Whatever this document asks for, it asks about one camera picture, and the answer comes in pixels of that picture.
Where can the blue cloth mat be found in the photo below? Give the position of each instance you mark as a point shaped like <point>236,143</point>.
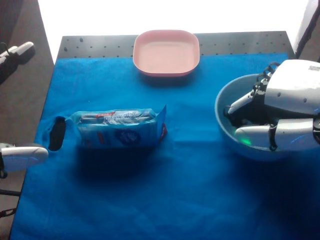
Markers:
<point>160,195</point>

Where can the dark wooden frame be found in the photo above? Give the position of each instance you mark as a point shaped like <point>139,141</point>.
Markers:
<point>306,37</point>

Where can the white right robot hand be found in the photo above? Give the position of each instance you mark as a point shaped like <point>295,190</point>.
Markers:
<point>292,92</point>

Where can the blue plastic tissue package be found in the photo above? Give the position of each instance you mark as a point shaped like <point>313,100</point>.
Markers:
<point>120,132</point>

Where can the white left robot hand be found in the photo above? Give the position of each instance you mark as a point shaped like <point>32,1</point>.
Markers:
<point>22,156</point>

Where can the pink square plate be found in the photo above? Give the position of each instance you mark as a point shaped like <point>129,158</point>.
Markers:
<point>166,53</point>

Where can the light blue bowl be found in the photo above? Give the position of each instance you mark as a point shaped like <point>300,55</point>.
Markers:
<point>220,117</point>

